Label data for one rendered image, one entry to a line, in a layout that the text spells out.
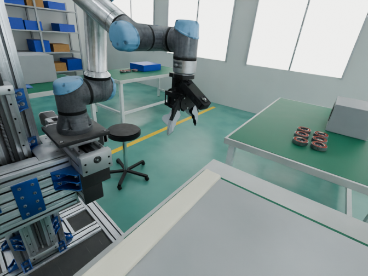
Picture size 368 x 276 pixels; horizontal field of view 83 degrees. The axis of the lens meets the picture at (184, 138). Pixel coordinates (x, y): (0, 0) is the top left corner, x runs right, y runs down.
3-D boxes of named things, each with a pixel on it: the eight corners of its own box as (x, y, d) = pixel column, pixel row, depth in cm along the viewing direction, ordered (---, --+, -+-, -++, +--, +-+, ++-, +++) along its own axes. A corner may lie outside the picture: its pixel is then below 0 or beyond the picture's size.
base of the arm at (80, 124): (52, 127, 97) (47, 107, 92) (84, 120, 107) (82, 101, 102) (64, 138, 88) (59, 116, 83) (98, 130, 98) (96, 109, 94)
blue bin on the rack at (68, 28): (52, 30, 571) (50, 22, 563) (67, 31, 603) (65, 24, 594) (59, 31, 551) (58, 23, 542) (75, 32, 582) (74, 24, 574)
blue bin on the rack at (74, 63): (61, 68, 621) (59, 57, 608) (75, 67, 652) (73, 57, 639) (68, 70, 600) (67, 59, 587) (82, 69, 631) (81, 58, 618)
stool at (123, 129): (94, 173, 233) (87, 127, 208) (128, 156, 270) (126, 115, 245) (126, 195, 206) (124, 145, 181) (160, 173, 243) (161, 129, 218)
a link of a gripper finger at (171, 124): (159, 130, 75) (171, 108, 75) (170, 136, 71) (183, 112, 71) (153, 127, 72) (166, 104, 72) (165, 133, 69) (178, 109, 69)
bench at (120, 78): (91, 111, 399) (86, 71, 366) (158, 95, 541) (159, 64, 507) (122, 125, 354) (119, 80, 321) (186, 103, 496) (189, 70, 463)
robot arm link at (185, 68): (201, 61, 67) (184, 61, 62) (200, 75, 69) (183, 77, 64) (184, 57, 71) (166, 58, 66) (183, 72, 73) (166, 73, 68)
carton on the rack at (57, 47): (47, 50, 577) (45, 42, 569) (62, 50, 608) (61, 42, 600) (54, 51, 557) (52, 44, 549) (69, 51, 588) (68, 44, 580)
